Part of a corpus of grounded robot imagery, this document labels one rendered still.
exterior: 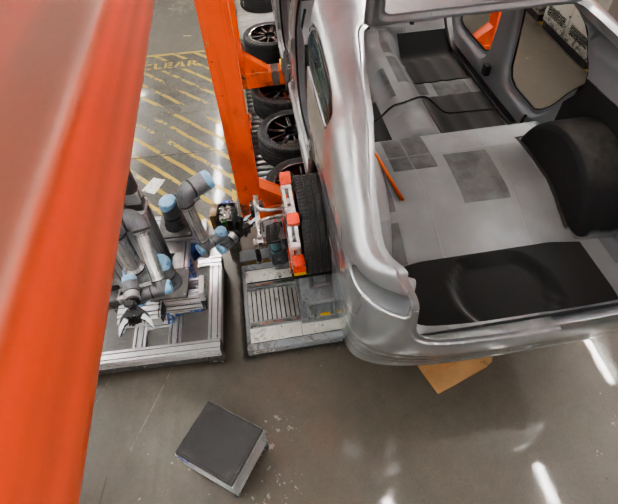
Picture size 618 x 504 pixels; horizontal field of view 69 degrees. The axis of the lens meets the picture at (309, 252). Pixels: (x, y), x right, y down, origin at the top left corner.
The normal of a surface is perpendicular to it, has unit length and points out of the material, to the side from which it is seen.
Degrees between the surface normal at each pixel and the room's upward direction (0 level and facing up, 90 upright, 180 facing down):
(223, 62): 90
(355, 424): 0
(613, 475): 0
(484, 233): 20
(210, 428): 0
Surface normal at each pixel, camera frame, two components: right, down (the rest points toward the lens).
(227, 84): 0.15, 0.76
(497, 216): 0.02, -0.30
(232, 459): -0.04, -0.63
